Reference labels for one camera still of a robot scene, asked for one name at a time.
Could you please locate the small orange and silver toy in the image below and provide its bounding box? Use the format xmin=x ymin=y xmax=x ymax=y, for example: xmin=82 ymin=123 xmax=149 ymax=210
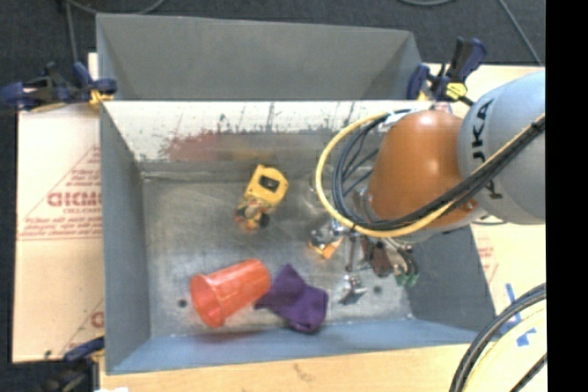
xmin=308 ymin=224 xmax=345 ymax=261

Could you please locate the purple cloth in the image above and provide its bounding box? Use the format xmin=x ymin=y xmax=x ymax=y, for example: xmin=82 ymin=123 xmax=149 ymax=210
xmin=254 ymin=263 xmax=330 ymax=335

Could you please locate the orange plastic cup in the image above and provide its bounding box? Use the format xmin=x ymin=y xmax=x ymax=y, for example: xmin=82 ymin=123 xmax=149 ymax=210
xmin=188 ymin=258 xmax=273 ymax=330

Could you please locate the yellow toy vehicle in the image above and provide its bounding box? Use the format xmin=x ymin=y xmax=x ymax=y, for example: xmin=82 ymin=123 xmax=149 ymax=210
xmin=232 ymin=163 xmax=290 ymax=235

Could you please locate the grey metal bin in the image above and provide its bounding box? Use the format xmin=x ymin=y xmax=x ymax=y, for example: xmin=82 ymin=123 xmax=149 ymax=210
xmin=95 ymin=12 xmax=500 ymax=375

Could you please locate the brown cardboard board red print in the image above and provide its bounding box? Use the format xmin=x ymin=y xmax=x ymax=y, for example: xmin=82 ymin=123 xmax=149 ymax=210
xmin=11 ymin=59 xmax=547 ymax=364

